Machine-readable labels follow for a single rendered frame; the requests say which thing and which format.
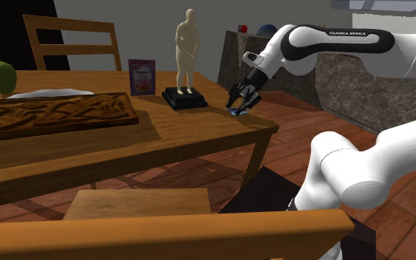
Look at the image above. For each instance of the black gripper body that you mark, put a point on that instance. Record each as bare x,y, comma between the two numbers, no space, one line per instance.
254,81

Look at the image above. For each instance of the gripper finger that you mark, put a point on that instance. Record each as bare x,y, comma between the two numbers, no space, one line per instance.
248,102
234,93

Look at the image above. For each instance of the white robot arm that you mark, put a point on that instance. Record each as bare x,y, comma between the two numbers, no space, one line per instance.
369,169

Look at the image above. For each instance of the small blue flat object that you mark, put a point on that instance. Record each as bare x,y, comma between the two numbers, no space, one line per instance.
231,109

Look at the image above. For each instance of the wooden dining table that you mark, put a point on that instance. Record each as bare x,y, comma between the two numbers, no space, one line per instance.
193,126

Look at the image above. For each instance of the beige figure on black base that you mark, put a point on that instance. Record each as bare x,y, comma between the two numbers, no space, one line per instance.
186,46

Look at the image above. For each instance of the dark marble counter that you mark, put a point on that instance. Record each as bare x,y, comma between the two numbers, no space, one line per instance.
344,93

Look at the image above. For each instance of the dark robot stand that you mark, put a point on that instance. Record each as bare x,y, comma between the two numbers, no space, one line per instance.
261,192

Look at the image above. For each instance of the purple printed box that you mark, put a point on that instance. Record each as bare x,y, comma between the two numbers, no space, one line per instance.
142,77

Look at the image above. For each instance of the wooden chair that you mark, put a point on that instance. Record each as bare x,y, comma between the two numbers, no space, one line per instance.
74,49
150,234

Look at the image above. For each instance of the carved wooden board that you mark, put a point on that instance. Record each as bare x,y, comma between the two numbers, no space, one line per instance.
49,113

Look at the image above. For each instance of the white plate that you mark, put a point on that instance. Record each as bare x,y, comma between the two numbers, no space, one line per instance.
45,93

